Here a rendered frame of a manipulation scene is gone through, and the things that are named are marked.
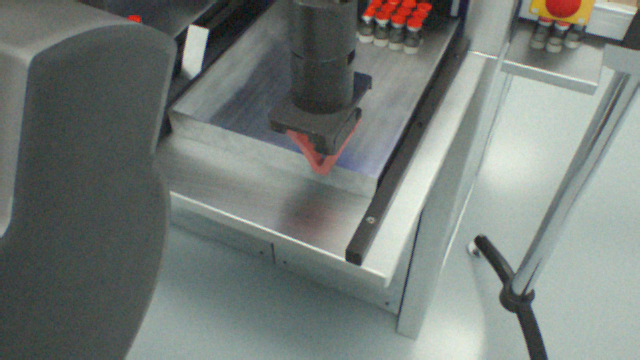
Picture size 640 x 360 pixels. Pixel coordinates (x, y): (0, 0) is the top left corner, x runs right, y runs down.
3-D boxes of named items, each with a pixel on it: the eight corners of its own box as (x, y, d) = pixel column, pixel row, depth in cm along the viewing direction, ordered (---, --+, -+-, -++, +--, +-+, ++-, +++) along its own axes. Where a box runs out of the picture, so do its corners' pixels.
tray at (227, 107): (297, 0, 86) (296, -20, 83) (456, 38, 79) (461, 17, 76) (173, 132, 65) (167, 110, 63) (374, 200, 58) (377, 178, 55)
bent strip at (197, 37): (197, 60, 75) (190, 23, 71) (215, 66, 74) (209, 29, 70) (132, 121, 67) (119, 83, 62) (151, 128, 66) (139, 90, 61)
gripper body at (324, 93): (372, 91, 54) (378, 24, 49) (331, 153, 47) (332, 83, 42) (314, 75, 56) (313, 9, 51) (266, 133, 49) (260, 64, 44)
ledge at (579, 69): (518, 23, 85) (521, 13, 84) (604, 43, 81) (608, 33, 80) (499, 71, 77) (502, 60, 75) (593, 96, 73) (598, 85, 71)
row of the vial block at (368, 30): (306, 20, 82) (305, -8, 78) (420, 48, 77) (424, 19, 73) (300, 27, 80) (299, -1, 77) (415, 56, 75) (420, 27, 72)
